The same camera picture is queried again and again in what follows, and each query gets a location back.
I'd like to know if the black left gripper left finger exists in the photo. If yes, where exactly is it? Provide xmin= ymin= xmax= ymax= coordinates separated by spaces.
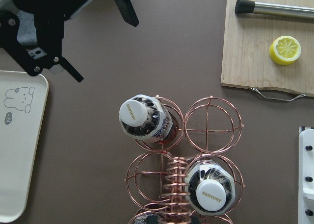
xmin=0 ymin=10 xmax=83 ymax=82

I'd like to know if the tea bottle white cap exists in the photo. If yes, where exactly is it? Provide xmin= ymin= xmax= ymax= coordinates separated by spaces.
xmin=119 ymin=94 xmax=182 ymax=144

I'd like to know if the cream rabbit tray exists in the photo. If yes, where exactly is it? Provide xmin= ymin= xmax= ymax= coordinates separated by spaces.
xmin=0 ymin=71 xmax=49 ymax=223

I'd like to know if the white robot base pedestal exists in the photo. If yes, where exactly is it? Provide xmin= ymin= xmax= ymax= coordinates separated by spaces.
xmin=298 ymin=126 xmax=314 ymax=224

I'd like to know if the steel muddler black tip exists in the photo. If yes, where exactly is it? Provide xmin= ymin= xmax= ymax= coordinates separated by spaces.
xmin=235 ymin=0 xmax=314 ymax=20

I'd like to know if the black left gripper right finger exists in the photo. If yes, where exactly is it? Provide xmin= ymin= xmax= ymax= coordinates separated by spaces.
xmin=114 ymin=0 xmax=139 ymax=27

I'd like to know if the half lemon slice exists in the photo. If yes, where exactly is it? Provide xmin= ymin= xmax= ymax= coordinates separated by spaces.
xmin=269 ymin=36 xmax=302 ymax=66

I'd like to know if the copper wire bottle basket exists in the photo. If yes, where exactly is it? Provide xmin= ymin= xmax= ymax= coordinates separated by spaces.
xmin=125 ymin=96 xmax=245 ymax=224

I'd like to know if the grey folded cloth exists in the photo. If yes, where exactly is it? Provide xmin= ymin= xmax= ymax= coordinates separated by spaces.
xmin=0 ymin=0 xmax=37 ymax=47

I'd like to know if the bamboo cutting board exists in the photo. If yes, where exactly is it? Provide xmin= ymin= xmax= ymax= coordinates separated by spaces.
xmin=221 ymin=0 xmax=314 ymax=97

